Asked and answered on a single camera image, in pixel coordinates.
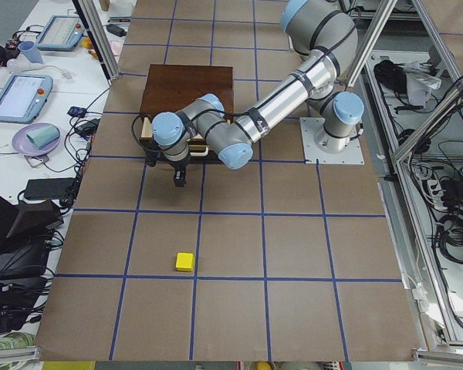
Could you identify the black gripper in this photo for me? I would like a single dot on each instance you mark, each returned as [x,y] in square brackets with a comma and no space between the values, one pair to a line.
[177,167]

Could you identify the yellow block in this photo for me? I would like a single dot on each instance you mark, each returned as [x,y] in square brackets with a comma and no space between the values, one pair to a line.
[185,262]

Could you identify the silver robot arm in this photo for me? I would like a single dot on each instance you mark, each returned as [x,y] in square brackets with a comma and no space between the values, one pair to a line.
[324,36]

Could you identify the dark wooden drawer cabinet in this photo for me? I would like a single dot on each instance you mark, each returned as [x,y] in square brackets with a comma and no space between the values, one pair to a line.
[184,101]

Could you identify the black power adapter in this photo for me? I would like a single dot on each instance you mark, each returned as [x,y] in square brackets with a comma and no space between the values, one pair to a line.
[44,189]

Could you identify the teal cup on plate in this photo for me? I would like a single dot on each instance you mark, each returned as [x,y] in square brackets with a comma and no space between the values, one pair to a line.
[42,136]

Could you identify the purple plate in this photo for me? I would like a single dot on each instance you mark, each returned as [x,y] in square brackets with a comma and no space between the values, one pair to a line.
[22,145]

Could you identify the lower blue teach pendant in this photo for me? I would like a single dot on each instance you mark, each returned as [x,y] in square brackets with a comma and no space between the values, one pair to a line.
[23,97]

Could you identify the blue teach pendant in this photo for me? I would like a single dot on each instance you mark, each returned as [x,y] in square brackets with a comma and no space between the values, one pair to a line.
[61,33]
[23,97]

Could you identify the upper blue teach pendant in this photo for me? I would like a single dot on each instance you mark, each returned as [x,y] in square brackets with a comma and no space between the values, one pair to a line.
[61,33]

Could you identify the light blue cup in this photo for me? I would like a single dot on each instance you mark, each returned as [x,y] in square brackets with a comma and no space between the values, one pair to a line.
[30,50]

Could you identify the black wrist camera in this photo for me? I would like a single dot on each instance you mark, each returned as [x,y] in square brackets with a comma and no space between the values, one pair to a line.
[152,152]

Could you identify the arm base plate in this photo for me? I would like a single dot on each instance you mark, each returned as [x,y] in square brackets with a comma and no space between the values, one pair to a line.
[321,148]

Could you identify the aluminium frame post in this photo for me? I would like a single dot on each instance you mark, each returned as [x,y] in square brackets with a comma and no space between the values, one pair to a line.
[89,16]

